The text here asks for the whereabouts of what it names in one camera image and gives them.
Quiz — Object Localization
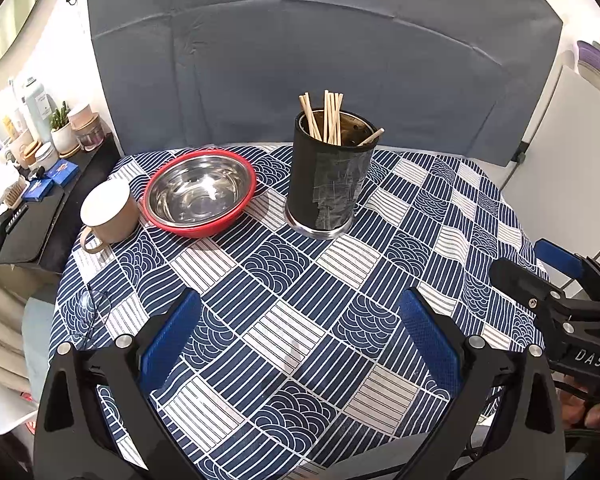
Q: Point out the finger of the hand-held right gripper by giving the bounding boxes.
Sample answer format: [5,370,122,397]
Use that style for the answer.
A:
[489,257,567,312]
[534,239,600,307]

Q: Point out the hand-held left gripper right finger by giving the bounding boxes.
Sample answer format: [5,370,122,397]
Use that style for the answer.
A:
[399,287,567,480]

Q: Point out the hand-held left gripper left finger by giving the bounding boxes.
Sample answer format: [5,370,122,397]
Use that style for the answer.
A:
[32,287,203,480]

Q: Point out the black cylindrical utensil holder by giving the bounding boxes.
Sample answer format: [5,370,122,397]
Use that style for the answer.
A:
[285,109,378,238]

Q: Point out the bunch of wooden chopsticks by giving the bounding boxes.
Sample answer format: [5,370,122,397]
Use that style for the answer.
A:
[299,90,386,147]

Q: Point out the person's right hand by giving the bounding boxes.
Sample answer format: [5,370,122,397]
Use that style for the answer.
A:
[560,380,600,431]

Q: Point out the clear eyeglasses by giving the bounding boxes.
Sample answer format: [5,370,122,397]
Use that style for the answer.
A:
[77,287,113,341]

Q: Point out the white cabinet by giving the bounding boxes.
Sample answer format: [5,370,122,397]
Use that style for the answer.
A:
[500,60,600,261]

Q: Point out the beige mug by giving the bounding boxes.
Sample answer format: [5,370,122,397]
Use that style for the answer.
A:
[77,181,141,255]

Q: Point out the blue and white patterned tablecloth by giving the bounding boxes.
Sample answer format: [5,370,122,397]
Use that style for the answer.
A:
[52,144,551,480]

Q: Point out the red bowl with steel inside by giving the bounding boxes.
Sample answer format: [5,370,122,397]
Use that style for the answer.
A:
[143,155,257,239]

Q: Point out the blue box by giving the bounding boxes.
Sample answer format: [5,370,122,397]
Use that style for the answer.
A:
[22,180,56,202]
[45,162,81,182]

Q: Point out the white round jar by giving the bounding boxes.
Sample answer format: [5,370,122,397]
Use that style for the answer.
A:
[35,142,61,171]

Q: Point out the small potted plant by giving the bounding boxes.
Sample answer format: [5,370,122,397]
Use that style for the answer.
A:
[49,101,76,155]

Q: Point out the pink ceramic pot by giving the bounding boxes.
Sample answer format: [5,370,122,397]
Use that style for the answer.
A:
[67,103,94,127]

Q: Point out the pale green bottle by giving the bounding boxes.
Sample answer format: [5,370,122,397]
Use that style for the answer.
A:
[22,77,53,143]

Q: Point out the grey backdrop cloth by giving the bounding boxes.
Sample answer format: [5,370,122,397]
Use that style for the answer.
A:
[86,0,566,168]

